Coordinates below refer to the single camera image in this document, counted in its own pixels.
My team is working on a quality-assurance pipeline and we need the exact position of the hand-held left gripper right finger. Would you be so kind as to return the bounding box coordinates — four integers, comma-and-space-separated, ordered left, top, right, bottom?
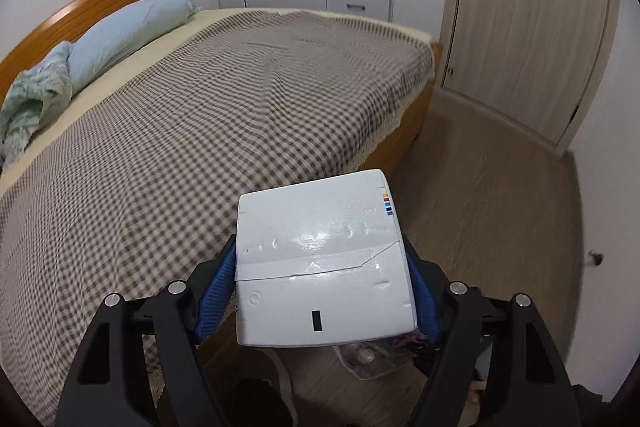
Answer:
404, 237, 583, 427

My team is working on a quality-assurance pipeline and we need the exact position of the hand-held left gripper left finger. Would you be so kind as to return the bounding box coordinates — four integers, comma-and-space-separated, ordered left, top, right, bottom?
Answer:
57, 234, 238, 427

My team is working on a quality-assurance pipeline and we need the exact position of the grey lined waste bin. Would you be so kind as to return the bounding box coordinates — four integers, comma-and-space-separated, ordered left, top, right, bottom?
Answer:
335, 338, 436, 382

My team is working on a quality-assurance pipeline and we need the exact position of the green printed white carton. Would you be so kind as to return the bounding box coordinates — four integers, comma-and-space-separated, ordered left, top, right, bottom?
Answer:
234, 169, 419, 349

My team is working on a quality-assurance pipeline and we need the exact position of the brown checkered bed blanket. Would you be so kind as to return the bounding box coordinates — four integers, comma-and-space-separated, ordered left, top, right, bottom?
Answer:
0, 9, 435, 427

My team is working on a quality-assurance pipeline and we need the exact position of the green patterned quilt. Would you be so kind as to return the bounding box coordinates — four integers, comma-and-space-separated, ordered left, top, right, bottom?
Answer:
0, 42, 75, 172

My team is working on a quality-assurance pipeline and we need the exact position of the light blue pillow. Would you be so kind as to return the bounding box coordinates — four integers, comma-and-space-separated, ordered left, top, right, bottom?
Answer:
66, 0, 200, 90

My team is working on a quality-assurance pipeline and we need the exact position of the light wooden door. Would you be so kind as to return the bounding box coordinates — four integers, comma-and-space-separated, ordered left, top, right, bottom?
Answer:
440, 0, 618, 152

